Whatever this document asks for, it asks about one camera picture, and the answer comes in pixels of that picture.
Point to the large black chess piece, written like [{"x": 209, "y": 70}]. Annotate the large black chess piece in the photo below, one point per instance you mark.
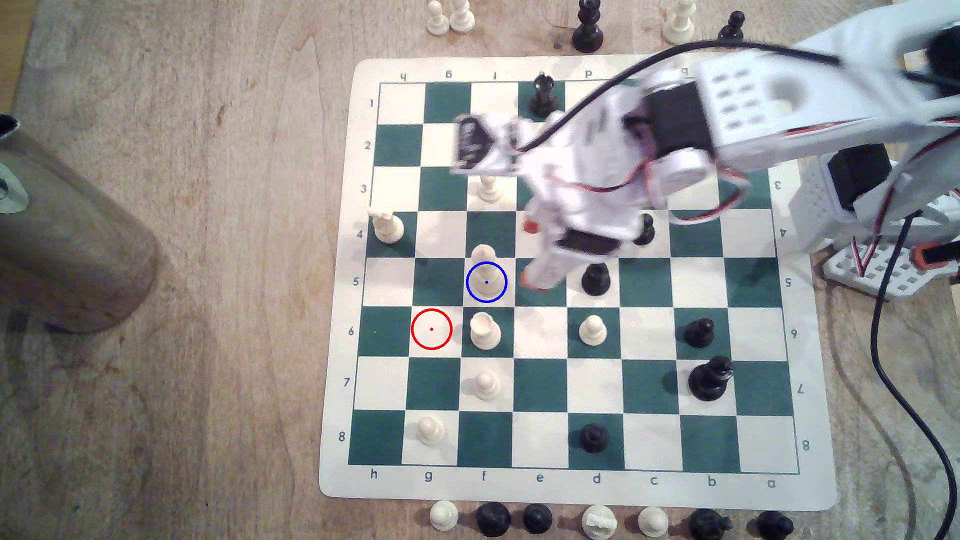
[{"x": 709, "y": 380}]

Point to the green white chess mat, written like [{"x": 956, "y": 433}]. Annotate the green white chess mat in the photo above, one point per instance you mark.
[{"x": 540, "y": 420}]

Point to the white chess piece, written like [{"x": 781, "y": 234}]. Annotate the white chess piece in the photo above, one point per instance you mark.
[
  {"x": 679, "y": 24},
  {"x": 461, "y": 16}
]

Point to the black chess pawn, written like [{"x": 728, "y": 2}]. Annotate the black chess pawn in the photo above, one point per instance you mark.
[
  {"x": 595, "y": 439},
  {"x": 596, "y": 280},
  {"x": 644, "y": 231},
  {"x": 699, "y": 334},
  {"x": 731, "y": 28},
  {"x": 537, "y": 519}
]

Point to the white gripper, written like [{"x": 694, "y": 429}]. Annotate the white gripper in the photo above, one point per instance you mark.
[{"x": 586, "y": 243}]

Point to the tall black chess piece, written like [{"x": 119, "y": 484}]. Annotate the tall black chess piece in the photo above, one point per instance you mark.
[{"x": 587, "y": 30}]

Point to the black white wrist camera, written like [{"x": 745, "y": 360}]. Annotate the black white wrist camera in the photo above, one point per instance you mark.
[{"x": 480, "y": 142}]

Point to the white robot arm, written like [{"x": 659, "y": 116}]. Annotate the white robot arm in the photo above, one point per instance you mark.
[{"x": 757, "y": 94}]

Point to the white perforated base plate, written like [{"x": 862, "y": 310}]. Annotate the white perforated base plate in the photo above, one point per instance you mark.
[{"x": 889, "y": 274}]

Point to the white knight on h4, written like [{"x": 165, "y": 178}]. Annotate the white knight on h4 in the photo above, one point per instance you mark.
[{"x": 388, "y": 227}]

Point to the orange black clamp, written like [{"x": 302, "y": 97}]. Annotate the orange black clamp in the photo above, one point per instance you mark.
[{"x": 934, "y": 256}]

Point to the brown wooden cylinder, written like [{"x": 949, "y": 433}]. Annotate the brown wooden cylinder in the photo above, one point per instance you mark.
[{"x": 67, "y": 240}]

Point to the white chess knight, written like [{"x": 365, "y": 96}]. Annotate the white chess knight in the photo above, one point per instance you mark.
[{"x": 600, "y": 523}]

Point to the white chess pawn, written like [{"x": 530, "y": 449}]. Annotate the white chess pawn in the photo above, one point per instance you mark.
[
  {"x": 437, "y": 21},
  {"x": 430, "y": 430},
  {"x": 652, "y": 521},
  {"x": 490, "y": 189},
  {"x": 487, "y": 385},
  {"x": 594, "y": 331},
  {"x": 443, "y": 514}
]

